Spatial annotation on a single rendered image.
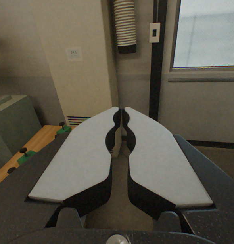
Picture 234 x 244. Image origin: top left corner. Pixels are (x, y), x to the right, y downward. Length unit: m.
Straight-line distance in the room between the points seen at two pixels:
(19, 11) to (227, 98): 2.06
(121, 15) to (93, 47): 0.29
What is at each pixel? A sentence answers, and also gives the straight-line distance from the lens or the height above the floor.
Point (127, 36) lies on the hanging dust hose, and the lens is 1.31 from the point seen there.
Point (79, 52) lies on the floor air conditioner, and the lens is 1.30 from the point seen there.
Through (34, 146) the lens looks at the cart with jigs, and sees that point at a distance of 1.37.
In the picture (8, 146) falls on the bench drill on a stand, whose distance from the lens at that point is 1.83.
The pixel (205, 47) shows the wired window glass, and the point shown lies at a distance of 1.62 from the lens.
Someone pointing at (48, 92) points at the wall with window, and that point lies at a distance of 1.97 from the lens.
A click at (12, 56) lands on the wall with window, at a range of 2.09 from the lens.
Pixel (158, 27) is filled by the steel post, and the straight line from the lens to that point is 1.37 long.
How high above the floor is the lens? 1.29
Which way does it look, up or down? 33 degrees down
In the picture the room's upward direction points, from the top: 5 degrees counter-clockwise
